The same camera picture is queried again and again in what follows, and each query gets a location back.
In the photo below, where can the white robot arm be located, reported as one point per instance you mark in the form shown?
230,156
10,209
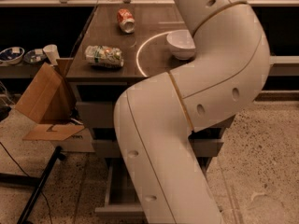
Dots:
229,70

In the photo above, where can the grey drawer cabinet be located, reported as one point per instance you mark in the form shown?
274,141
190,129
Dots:
144,51

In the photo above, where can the top grey drawer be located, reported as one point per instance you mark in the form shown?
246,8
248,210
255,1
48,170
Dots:
107,107

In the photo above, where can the grey drawer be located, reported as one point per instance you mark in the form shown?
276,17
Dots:
206,143
107,107
121,200

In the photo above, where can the middle grey drawer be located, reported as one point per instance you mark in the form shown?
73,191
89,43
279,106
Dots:
206,143

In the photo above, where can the bottom grey drawer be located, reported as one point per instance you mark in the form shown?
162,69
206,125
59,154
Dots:
121,200

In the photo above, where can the red soda can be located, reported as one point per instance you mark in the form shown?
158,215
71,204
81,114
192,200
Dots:
126,20

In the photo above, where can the white ceramic bowl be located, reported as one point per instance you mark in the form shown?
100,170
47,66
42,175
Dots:
180,44

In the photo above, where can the green white crushed can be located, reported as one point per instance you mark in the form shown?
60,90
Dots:
104,56

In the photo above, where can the white paper cup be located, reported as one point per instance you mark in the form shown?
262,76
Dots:
52,53

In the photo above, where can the blue white bowl right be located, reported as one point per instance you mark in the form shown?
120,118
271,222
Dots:
35,56

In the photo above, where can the brown cardboard box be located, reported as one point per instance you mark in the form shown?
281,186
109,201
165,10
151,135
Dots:
48,102

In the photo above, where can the black stand leg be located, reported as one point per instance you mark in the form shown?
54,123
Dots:
29,181

